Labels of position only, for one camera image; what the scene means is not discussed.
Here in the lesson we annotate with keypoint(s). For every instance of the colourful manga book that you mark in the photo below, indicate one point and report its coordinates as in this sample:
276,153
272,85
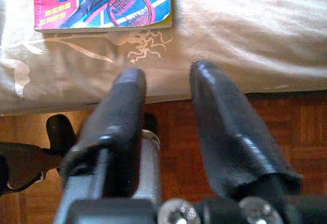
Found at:
102,4

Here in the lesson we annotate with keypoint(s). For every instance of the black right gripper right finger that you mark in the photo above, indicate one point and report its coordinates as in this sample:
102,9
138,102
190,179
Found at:
227,132

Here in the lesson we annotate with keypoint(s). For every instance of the dark bed base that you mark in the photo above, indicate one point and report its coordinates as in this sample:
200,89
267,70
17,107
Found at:
281,95

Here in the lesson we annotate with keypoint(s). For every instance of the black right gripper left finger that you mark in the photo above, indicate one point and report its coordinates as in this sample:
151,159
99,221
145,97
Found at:
122,121

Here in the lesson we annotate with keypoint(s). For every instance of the silver robot right leg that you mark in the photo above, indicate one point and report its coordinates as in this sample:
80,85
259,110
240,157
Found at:
150,162

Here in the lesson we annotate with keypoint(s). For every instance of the grey floral bed sheet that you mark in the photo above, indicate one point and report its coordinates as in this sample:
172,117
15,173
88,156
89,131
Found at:
242,29

